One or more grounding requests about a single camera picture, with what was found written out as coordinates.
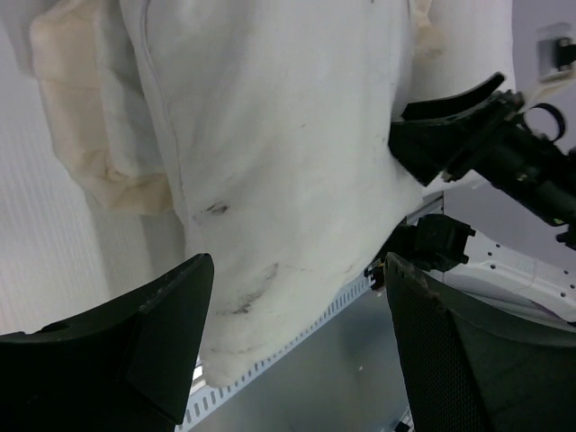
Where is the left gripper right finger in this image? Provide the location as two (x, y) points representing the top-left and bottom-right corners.
(384, 253), (575, 431)

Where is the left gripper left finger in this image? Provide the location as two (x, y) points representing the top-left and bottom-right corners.
(1, 254), (214, 431)

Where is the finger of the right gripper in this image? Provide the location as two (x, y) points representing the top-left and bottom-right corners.
(388, 121), (477, 187)
(401, 72), (506, 121)

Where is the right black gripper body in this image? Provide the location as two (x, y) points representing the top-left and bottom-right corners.
(441, 90), (525, 183)

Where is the white pillow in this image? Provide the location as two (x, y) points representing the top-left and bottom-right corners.
(120, 1), (513, 387)

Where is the grey cream ruffled pillowcase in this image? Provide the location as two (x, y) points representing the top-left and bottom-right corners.
(31, 1), (455, 224)

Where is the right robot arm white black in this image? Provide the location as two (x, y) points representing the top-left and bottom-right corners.
(383, 73), (575, 323)

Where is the aluminium mounting rail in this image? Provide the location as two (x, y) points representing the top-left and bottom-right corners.
(405, 192), (444, 225)

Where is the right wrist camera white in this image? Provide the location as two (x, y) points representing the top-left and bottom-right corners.
(525, 22), (575, 108)

